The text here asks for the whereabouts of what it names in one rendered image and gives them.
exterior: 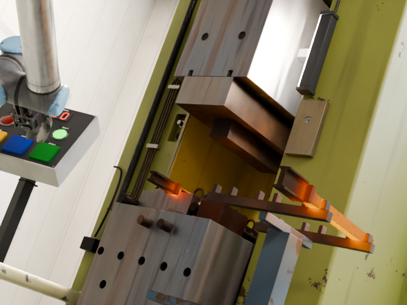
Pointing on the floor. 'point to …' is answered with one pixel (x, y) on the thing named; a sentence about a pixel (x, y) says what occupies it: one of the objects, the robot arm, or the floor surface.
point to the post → (14, 215)
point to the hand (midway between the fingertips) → (43, 137)
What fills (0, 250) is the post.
